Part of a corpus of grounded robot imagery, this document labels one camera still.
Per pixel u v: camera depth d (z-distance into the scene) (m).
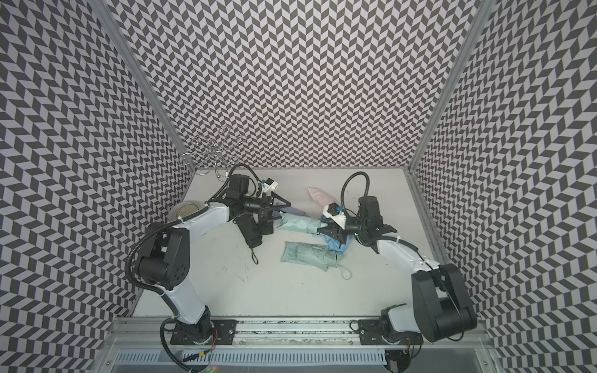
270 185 0.82
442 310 0.42
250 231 0.93
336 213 0.69
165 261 0.48
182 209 1.03
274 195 0.77
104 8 0.71
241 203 0.74
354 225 0.72
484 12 0.67
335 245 0.89
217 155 0.82
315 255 0.85
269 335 0.74
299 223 0.77
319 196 1.02
